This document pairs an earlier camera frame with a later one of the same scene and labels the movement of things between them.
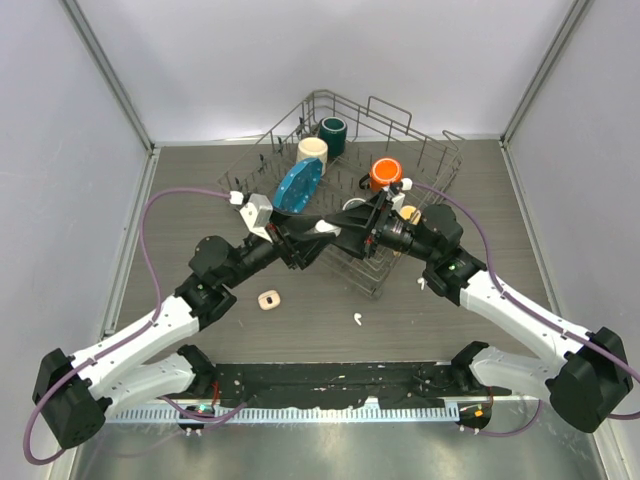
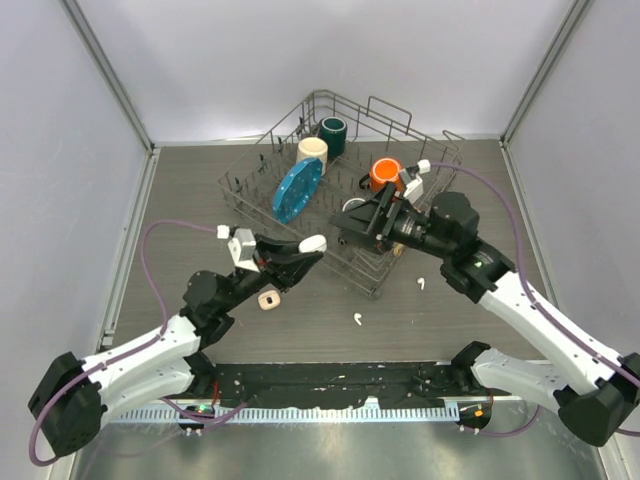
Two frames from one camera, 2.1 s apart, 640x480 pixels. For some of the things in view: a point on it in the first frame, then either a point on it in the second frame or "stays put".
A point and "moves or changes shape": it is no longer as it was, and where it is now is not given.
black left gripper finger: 296,224 to 274,249
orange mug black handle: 385,170 stays put
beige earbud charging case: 269,300 stays put
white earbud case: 324,227 moves or changes shape
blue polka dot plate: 297,187 stays put
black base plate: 344,385 stays put
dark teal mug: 333,130 stays put
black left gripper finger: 307,247 to 290,270
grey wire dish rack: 337,152 stays put
